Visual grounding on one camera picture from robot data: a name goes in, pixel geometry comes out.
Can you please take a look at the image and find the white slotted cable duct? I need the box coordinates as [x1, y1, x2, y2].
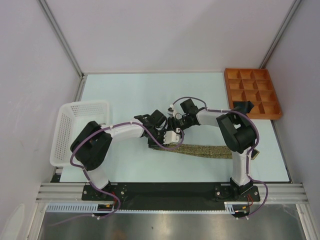
[46, 203, 114, 213]

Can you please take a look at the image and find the dark rolled tie in tray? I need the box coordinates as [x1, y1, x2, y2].
[233, 101, 255, 114]

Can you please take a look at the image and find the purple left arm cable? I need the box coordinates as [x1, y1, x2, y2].
[49, 121, 186, 226]

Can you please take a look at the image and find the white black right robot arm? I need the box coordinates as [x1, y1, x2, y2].
[167, 97, 260, 201]

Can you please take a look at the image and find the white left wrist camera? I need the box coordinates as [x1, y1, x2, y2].
[163, 128, 181, 145]

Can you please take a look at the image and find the white perforated plastic basket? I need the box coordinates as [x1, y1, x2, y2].
[49, 100, 110, 167]

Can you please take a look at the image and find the aluminium front frame rail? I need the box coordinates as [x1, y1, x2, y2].
[36, 182, 308, 203]

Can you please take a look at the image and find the olive gold patterned tie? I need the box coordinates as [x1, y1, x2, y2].
[159, 142, 260, 161]

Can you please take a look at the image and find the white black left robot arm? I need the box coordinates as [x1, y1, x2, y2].
[70, 110, 168, 200]

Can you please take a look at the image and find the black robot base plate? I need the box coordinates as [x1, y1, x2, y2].
[81, 182, 261, 202]

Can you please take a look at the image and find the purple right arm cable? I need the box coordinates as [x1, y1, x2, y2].
[168, 96, 270, 221]

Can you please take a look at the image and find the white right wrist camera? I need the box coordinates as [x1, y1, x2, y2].
[167, 104, 177, 117]

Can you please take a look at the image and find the orange compartment tray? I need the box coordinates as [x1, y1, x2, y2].
[224, 68, 283, 120]

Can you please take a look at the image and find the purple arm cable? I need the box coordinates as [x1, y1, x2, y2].
[168, 96, 270, 221]
[49, 121, 186, 226]

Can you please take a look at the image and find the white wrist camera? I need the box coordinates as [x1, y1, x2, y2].
[163, 128, 181, 145]
[167, 104, 177, 117]

